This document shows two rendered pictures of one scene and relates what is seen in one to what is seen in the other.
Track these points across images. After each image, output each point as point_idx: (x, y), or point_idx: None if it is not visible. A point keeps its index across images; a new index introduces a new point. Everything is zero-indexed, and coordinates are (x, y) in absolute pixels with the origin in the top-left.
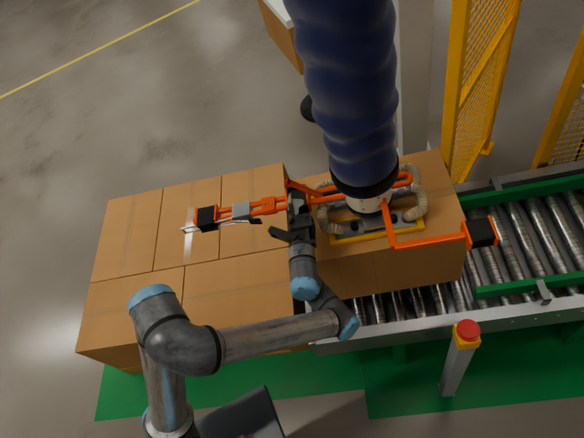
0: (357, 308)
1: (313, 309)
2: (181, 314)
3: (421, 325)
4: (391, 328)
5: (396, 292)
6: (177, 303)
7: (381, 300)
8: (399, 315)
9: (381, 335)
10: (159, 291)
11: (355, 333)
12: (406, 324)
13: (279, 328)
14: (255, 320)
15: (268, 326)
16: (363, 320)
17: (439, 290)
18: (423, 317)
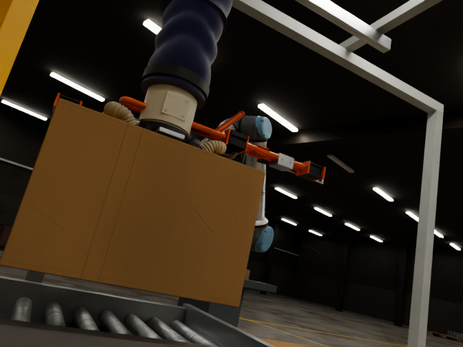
0: (139, 319)
1: (196, 322)
2: (242, 118)
3: (64, 287)
4: (99, 293)
5: (85, 313)
6: (248, 120)
7: (105, 319)
8: (85, 308)
9: (111, 295)
10: (258, 116)
11: (141, 300)
12: (81, 290)
13: (202, 140)
14: (263, 339)
15: (207, 138)
16: (130, 315)
17: (20, 303)
18: (53, 301)
